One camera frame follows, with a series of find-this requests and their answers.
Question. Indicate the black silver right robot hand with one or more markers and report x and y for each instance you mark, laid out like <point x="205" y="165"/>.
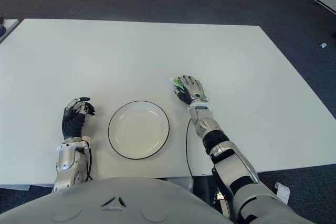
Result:
<point x="194" y="90"/>

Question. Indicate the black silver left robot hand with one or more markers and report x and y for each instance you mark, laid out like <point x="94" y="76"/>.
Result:
<point x="72" y="125"/>

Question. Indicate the green white toothpaste tube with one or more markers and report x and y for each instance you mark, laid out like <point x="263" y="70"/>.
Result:
<point x="178" y="84"/>

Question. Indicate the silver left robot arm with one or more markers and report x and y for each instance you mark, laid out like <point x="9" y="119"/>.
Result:
<point x="67" y="155"/>

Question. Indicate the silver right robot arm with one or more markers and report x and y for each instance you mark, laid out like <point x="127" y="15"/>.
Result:
<point x="223" y="150"/>

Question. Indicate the white plate with black rim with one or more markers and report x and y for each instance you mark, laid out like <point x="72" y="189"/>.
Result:
<point x="139" y="129"/>

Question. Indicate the grey robot torso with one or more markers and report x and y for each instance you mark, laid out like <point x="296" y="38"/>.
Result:
<point x="118" y="203"/>

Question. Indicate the white side table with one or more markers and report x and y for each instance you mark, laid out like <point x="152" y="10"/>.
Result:
<point x="9" y="28"/>

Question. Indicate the white paper strip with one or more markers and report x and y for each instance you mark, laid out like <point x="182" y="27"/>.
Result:
<point x="283" y="192"/>

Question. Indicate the small white floor object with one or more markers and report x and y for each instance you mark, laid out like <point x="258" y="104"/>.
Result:
<point x="323" y="45"/>

